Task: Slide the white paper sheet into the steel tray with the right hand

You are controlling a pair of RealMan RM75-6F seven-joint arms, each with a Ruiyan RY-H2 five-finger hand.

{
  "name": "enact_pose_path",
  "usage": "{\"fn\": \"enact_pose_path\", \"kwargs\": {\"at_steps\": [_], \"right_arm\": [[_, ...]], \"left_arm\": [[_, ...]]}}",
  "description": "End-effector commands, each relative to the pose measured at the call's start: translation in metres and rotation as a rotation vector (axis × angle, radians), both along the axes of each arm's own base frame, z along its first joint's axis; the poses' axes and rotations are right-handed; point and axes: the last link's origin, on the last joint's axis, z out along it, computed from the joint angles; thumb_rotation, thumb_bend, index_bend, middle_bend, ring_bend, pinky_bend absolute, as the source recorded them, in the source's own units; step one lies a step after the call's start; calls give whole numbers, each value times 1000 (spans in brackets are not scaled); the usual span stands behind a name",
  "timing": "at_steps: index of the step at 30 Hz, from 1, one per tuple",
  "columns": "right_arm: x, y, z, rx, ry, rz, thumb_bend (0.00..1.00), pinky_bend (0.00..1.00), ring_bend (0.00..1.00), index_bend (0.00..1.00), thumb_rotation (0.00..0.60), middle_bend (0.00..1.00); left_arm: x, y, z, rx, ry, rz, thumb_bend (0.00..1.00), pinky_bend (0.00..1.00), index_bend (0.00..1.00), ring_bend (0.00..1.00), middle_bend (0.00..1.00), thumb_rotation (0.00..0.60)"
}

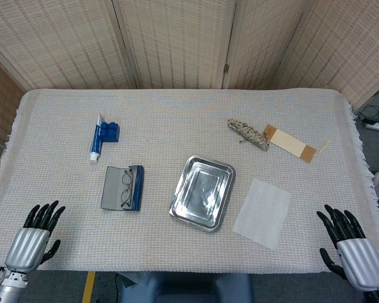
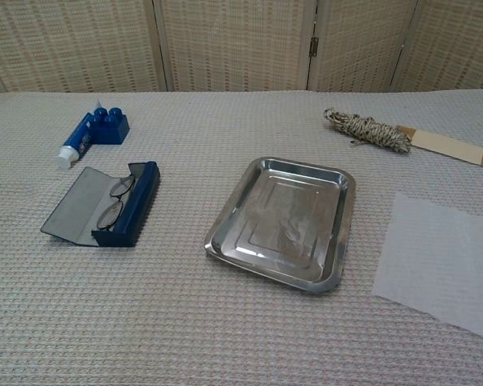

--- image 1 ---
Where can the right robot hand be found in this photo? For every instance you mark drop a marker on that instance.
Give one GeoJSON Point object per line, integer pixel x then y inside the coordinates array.
{"type": "Point", "coordinates": [358, 262]}

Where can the blue glasses case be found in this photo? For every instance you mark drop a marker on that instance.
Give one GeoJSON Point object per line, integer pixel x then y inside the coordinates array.
{"type": "Point", "coordinates": [123, 187]}

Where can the blue building block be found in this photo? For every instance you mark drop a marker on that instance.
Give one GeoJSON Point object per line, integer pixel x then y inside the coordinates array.
{"type": "Point", "coordinates": [110, 129]}

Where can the thin-framed eyeglasses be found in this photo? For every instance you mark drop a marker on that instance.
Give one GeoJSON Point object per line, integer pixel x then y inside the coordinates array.
{"type": "Point", "coordinates": [126, 188]}

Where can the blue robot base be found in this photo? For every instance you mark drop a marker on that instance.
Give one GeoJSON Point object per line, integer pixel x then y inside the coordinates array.
{"type": "Point", "coordinates": [186, 287]}

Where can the woven folding screen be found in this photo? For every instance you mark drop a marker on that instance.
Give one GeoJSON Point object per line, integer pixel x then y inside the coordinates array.
{"type": "Point", "coordinates": [183, 41]}

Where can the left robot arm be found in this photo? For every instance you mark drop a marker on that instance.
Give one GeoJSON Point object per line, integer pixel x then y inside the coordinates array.
{"type": "Point", "coordinates": [8, 285]}

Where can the wooden card strip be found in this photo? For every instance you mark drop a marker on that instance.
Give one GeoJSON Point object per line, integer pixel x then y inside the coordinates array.
{"type": "Point", "coordinates": [289, 143]}

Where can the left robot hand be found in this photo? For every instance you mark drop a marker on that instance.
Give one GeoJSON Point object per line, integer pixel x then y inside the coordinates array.
{"type": "Point", "coordinates": [26, 244]}

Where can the cream tag strip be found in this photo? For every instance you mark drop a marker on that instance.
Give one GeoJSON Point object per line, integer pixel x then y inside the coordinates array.
{"type": "Point", "coordinates": [324, 146]}

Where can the white cloth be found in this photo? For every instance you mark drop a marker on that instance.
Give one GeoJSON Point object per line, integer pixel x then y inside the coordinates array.
{"type": "Point", "coordinates": [261, 213]}

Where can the metal tray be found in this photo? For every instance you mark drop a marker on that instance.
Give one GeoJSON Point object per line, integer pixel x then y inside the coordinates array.
{"type": "Point", "coordinates": [202, 193]}

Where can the woven tablecloth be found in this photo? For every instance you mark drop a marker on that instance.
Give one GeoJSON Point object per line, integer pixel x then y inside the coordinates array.
{"type": "Point", "coordinates": [183, 252]}

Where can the blue white toothpaste tube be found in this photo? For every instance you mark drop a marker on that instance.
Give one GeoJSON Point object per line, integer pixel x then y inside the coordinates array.
{"type": "Point", "coordinates": [95, 139]}

